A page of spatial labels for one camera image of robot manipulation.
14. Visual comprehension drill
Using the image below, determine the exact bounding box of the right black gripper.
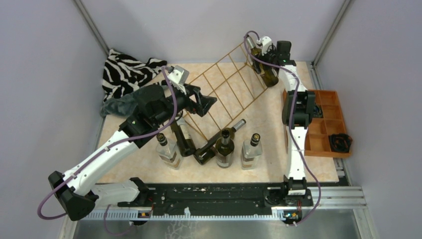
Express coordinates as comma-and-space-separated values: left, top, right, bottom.
250, 44, 277, 75

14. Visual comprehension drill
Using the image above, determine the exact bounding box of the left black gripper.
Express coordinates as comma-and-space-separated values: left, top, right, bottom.
154, 82, 217, 126

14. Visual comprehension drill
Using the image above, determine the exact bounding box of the olive green wine bottle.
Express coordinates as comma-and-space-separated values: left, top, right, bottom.
246, 34, 279, 87

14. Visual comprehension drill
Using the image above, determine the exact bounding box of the brown wine bottle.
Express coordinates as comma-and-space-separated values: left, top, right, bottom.
215, 129, 235, 168

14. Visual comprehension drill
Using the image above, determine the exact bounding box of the clear square liquor bottle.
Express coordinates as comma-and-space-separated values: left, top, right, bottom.
241, 133, 263, 170

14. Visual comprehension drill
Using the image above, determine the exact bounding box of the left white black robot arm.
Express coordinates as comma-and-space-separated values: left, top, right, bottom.
48, 84, 217, 221

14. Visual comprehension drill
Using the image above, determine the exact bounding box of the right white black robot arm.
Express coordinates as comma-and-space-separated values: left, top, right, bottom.
259, 37, 316, 206

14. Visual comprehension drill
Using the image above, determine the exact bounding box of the dark bottle leaning on rack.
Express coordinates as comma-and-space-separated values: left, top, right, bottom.
170, 117, 196, 157

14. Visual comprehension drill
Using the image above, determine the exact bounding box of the dark bottle lying down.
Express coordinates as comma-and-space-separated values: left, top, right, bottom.
194, 119, 246, 165

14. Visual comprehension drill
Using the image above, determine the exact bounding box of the clear liquor bottle left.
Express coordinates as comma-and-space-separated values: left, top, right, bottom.
156, 133, 183, 170

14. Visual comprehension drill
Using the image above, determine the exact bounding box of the dark rolled tie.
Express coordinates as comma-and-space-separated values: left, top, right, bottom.
313, 104, 323, 119

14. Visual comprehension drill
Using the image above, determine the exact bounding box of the grey plush cloth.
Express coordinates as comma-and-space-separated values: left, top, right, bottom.
100, 89, 142, 117

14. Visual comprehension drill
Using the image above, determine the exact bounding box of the zebra striped cloth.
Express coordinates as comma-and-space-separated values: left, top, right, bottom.
102, 48, 168, 102

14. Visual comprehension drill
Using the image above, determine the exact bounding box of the wooden compartment tray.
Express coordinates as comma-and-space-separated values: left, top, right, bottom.
282, 90, 351, 158

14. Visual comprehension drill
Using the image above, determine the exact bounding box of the black rolled belt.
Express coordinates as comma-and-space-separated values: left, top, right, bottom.
328, 133, 353, 153

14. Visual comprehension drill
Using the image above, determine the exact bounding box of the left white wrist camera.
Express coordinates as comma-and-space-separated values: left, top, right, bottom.
164, 65, 190, 95

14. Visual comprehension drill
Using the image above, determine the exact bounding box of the gold wire wine rack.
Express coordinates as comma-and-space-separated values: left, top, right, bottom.
180, 44, 266, 142

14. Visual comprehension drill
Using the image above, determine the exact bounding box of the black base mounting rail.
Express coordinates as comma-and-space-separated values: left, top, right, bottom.
113, 182, 314, 222

